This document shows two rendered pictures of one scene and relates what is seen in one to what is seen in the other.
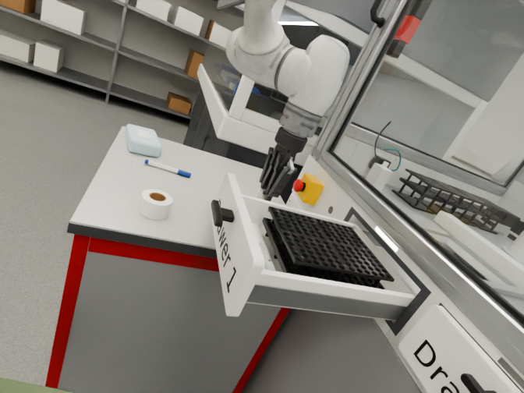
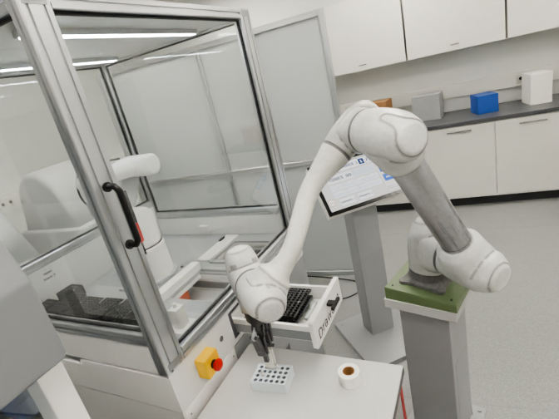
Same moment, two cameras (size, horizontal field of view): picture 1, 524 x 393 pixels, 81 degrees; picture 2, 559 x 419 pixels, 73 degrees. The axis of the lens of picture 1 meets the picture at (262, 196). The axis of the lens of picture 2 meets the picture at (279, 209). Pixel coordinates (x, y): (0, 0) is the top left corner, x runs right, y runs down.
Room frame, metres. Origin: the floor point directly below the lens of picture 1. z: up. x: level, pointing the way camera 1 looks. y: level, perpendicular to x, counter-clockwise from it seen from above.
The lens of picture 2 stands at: (1.25, 0.92, 1.70)
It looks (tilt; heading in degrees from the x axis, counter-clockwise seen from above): 19 degrees down; 233
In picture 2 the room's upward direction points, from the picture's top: 13 degrees counter-clockwise
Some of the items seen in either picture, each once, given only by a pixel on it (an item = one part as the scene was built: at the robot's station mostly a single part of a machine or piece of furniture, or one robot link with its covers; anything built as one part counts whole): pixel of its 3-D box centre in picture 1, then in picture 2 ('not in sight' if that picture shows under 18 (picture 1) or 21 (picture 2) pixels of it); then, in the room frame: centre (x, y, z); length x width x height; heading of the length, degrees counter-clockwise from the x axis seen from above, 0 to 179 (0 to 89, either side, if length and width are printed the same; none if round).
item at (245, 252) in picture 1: (231, 231); (326, 310); (0.48, 0.02, 0.87); 0.29 x 0.02 x 0.11; 24
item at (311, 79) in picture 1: (315, 73); (244, 271); (0.75, 0.01, 1.18); 0.13 x 0.11 x 0.16; 71
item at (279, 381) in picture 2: not in sight; (272, 377); (0.77, 0.02, 0.78); 0.12 x 0.08 x 0.04; 120
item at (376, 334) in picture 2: not in sight; (373, 267); (-0.32, -0.42, 0.51); 0.50 x 0.45 x 1.02; 68
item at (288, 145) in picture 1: (286, 149); (258, 318); (0.75, -0.01, 0.99); 0.08 x 0.07 x 0.09; 30
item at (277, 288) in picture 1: (323, 255); (276, 308); (0.57, -0.17, 0.86); 0.40 x 0.26 x 0.06; 114
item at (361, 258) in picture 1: (321, 253); (278, 307); (0.56, -0.16, 0.87); 0.22 x 0.18 x 0.06; 114
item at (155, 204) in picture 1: (155, 203); (349, 376); (0.61, 0.22, 0.78); 0.07 x 0.07 x 0.04
